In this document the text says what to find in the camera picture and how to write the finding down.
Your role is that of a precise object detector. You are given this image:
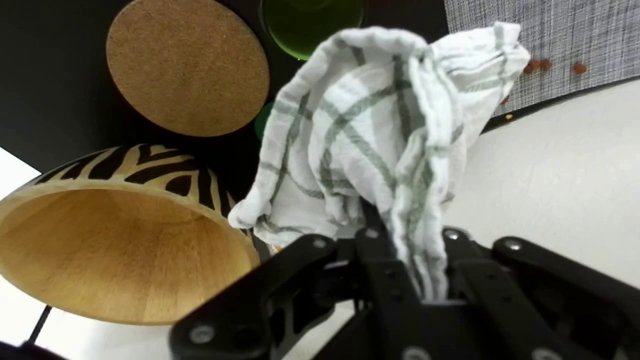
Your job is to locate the zebra striped wooden bowl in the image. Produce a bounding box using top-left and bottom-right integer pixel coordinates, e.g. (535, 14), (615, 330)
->
(0, 144), (258, 324)

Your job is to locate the round cork trivet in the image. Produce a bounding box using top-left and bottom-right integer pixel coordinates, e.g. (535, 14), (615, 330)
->
(106, 0), (270, 136)

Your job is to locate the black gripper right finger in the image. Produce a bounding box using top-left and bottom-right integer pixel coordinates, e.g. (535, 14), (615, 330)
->
(427, 228), (640, 360)

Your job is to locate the white checked towel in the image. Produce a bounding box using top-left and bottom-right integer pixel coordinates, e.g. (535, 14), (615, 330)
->
(228, 23), (530, 302)

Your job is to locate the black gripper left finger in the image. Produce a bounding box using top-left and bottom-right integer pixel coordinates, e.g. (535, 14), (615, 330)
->
(168, 228), (421, 360)

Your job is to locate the grey woven placemat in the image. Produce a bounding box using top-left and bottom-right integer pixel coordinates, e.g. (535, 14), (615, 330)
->
(444, 0), (640, 115)

